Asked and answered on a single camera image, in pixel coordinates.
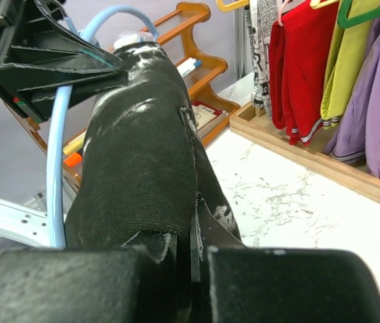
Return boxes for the red garment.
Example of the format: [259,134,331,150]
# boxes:
[269,1,338,145]

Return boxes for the black white-stained trousers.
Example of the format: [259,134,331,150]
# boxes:
[65,42,239,248]

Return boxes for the clear plastic bag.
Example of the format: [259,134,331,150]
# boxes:
[113,31,154,50]

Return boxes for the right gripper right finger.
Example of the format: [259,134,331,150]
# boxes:
[191,225,380,322]

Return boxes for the white marker pens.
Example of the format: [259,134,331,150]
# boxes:
[177,58,201,78]

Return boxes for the newspaper print garment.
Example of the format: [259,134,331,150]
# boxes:
[244,0,283,119]

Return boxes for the wooden clothes rack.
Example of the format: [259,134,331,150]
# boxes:
[230,102,380,204]

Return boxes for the book on shelf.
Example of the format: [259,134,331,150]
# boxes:
[192,101,228,138]

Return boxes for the pink hanger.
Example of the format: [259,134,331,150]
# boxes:
[277,0,293,26]

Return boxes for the yellow-green garment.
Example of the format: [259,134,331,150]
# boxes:
[320,0,380,131]

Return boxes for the orange wooden shelf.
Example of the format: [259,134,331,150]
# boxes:
[4,1,241,192]

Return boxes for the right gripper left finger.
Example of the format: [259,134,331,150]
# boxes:
[0,233,177,322]

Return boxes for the purple garment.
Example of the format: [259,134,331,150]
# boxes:
[325,17,380,178]

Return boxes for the light blue hanger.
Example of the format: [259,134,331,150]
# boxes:
[46,5,159,248]

